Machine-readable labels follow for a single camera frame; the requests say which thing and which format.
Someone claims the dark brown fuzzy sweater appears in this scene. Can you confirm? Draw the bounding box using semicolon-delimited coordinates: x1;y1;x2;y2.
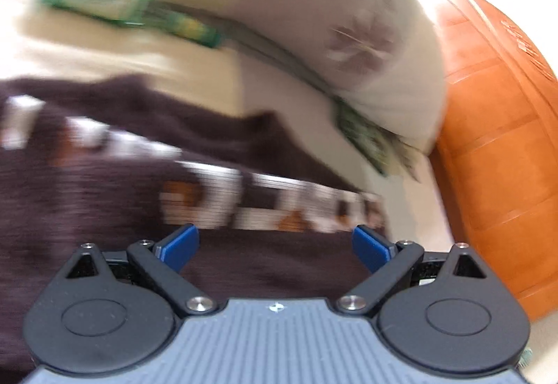
1;75;366;383

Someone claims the orange wooden headboard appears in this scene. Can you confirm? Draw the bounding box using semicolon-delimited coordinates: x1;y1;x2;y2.
430;0;557;320

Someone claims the dark green patterned box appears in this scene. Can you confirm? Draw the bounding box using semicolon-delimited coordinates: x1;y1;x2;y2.
332;97;422;181

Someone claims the green toothpaste tube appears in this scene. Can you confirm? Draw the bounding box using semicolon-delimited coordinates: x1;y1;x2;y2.
144;6;221;48

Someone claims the cream patchwork pillow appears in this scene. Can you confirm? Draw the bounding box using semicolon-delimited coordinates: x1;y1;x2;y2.
164;0;445;150

